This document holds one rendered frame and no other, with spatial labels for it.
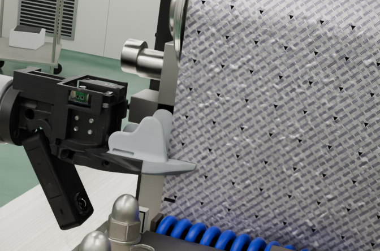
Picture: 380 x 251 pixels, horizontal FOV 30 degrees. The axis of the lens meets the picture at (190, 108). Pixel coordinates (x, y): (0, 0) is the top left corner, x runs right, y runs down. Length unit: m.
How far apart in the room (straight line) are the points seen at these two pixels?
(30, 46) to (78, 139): 5.00
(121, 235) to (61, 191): 0.12
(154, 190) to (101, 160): 0.14
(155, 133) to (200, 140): 0.05
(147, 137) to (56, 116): 0.10
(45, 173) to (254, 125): 0.24
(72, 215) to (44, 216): 0.28
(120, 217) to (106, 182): 0.53
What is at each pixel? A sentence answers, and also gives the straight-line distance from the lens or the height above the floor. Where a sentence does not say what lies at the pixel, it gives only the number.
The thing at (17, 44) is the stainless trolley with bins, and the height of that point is 0.29.
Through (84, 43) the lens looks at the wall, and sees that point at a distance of 6.93.
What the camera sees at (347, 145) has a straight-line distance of 0.70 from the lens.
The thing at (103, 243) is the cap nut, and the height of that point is 1.07.
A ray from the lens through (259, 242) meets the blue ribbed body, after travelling 0.72.
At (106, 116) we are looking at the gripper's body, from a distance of 0.73.
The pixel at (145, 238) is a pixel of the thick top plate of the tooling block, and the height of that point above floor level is 1.03.
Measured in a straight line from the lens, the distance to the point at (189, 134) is 0.73.
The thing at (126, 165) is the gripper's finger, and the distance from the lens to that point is 0.73.
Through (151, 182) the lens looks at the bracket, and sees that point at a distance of 0.85.
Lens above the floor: 1.33
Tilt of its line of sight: 14 degrees down
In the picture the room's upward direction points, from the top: 8 degrees clockwise
